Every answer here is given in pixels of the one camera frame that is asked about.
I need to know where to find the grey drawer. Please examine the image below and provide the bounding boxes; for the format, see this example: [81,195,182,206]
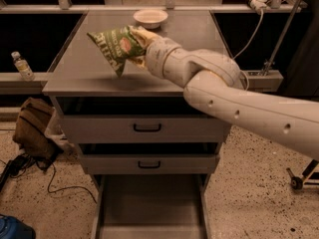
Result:
[57,97,230,143]
[90,174,210,239]
[80,142,220,174]

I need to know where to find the clear plastic water bottle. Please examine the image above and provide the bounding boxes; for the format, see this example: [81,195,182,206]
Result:
[11,51,35,81]

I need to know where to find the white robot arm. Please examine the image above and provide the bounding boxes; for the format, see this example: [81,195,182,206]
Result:
[130,27,319,160]

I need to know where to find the brown backpack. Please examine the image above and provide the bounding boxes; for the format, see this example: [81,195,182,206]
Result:
[13,98,59,159]

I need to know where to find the dark cabinet at right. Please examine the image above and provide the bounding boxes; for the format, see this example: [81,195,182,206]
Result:
[278,0,319,102]

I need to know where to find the white bowl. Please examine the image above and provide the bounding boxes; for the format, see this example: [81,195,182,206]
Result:
[134,9,168,29]

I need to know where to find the white power cable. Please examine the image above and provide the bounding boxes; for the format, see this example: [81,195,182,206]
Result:
[231,7,265,92]

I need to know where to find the metal pole with clamp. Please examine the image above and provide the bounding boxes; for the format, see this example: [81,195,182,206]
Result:
[258,0,310,77]

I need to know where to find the green jalapeno chip bag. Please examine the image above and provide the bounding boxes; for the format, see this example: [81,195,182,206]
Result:
[87,25,148,77]

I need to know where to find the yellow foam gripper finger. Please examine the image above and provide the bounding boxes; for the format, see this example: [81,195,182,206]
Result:
[129,26,160,48]
[129,56,148,70]

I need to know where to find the black wheeled stand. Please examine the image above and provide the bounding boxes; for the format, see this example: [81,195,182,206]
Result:
[287,159,319,190]

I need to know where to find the black floor cable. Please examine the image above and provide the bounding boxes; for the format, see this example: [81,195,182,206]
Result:
[0,152,98,205]

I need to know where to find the bottom grey drawer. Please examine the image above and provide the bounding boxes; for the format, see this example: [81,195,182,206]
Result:
[90,174,210,239]

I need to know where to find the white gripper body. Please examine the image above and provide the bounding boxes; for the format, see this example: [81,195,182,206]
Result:
[146,38,180,80]

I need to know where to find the middle grey drawer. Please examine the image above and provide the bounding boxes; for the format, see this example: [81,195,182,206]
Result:
[80,142,220,174]

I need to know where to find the blue object on floor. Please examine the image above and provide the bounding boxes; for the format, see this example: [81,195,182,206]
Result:
[0,215,36,239]

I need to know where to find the top grey drawer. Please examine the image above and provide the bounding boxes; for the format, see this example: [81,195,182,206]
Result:
[57,97,230,143]

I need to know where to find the white power adapter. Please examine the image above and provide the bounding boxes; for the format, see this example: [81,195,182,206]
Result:
[240,0,271,15]

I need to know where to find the grey drawer cabinet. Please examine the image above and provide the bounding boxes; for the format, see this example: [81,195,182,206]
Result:
[42,9,246,239]

